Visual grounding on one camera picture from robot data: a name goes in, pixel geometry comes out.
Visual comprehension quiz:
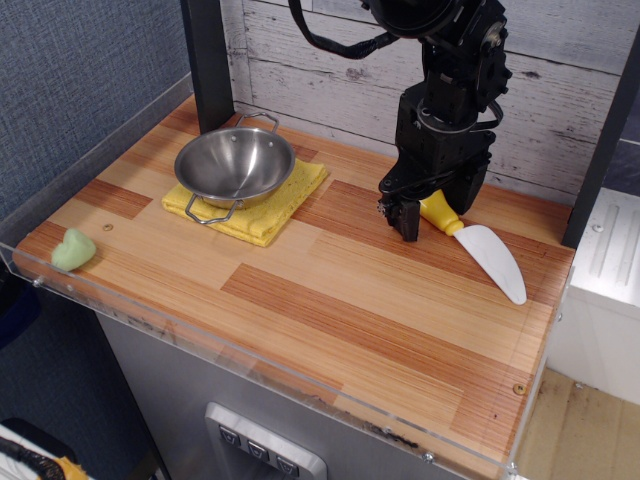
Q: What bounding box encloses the yellow handled white toy knife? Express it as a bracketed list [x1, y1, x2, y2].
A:
[420, 190, 527, 305]

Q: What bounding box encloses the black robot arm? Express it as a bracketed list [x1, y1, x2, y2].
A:
[369, 1, 512, 242]

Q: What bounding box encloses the black right support post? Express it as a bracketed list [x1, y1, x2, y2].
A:
[561, 32, 639, 249]

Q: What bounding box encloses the steel two-handled bowl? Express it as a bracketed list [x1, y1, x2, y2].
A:
[174, 112, 296, 225]

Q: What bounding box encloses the green toy vegetable piece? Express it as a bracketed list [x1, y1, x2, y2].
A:
[51, 228, 97, 271]

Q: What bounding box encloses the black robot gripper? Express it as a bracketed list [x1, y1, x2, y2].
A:
[379, 82, 495, 242]

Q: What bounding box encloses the black left support post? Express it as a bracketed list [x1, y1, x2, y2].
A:
[181, 0, 235, 134]

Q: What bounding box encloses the black support post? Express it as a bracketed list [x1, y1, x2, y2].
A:
[561, 32, 639, 249]
[181, 0, 235, 134]

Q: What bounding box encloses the yellow folded cloth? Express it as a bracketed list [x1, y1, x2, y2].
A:
[161, 159, 328, 247]

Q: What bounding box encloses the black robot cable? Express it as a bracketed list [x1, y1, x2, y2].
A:
[287, 0, 401, 60]

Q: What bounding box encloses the grey control panel with buttons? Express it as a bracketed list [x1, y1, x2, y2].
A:
[205, 402, 328, 479]

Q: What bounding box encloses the clear acrylic guard rail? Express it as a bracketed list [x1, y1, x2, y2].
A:
[16, 101, 572, 479]

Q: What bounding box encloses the white ridged side cabinet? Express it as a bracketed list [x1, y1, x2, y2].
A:
[547, 188, 639, 404]

